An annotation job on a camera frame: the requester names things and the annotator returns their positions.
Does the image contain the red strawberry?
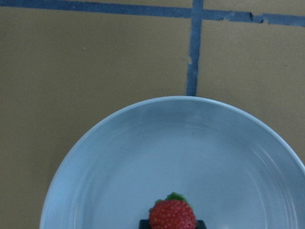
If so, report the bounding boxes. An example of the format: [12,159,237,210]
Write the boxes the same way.
[148,192,197,229]

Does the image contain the blue plastic plate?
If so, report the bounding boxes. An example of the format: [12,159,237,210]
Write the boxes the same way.
[40,96,305,229]

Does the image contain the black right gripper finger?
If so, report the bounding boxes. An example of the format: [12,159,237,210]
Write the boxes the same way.
[139,219,206,229]

